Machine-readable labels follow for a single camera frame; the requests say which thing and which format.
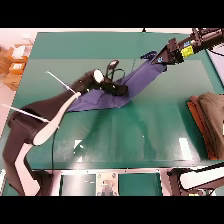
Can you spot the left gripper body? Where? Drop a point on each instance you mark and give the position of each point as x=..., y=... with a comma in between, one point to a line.
x=115, y=88

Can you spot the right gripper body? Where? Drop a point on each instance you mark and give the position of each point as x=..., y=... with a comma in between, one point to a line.
x=171, y=53

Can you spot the blue shirt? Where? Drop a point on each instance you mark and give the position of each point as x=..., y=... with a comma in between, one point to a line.
x=140, y=78

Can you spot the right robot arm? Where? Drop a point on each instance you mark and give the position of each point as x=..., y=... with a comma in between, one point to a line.
x=206, y=38

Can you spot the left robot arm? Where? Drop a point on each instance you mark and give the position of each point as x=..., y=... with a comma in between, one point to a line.
x=40, y=113

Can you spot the olive green garment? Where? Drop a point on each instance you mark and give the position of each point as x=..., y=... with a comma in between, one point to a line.
x=213, y=113

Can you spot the brown garment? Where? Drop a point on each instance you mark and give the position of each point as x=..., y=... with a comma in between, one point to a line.
x=200, y=123

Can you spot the silver frame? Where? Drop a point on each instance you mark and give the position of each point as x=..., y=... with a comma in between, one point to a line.
x=106, y=183

